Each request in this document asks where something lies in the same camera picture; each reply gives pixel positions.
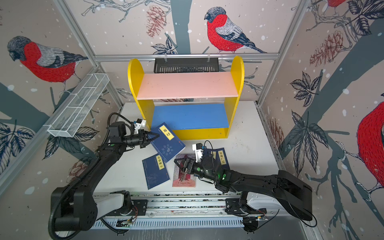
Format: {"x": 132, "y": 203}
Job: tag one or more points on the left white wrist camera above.
{"x": 139, "y": 124}

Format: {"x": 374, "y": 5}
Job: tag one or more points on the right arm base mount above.
{"x": 239, "y": 208}

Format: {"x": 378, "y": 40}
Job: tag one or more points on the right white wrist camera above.
{"x": 199, "y": 151}

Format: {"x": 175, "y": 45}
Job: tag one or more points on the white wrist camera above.
{"x": 139, "y": 124}
{"x": 199, "y": 151}

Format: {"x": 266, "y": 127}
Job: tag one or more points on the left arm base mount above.
{"x": 135, "y": 208}

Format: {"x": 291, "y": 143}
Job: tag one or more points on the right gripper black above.
{"x": 183, "y": 160}

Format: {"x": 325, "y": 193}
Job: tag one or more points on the black plastic tray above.
{"x": 186, "y": 65}

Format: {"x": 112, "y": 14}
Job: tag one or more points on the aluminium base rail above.
{"x": 201, "y": 205}

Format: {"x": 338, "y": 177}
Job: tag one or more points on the blue book yellow label right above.
{"x": 221, "y": 157}

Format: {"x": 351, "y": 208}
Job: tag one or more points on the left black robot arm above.
{"x": 73, "y": 207}

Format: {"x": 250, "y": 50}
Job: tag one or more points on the blue book plant cover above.
{"x": 209, "y": 161}

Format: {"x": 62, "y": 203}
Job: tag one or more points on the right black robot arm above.
{"x": 294, "y": 195}

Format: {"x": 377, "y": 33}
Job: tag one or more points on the blue book yin-yang cover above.
{"x": 168, "y": 144}

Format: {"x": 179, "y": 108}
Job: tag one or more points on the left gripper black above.
{"x": 146, "y": 141}

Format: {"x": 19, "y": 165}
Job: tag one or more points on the yellow pink blue bookshelf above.
{"x": 195, "y": 106}

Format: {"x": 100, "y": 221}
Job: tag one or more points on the blue book yellow label left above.
{"x": 155, "y": 171}

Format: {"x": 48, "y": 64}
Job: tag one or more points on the white wire mesh basket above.
{"x": 71, "y": 118}

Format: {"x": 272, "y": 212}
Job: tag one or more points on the red Hamlet book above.
{"x": 187, "y": 181}

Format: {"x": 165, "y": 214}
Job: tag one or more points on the blue book yellow label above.
{"x": 221, "y": 157}
{"x": 155, "y": 171}

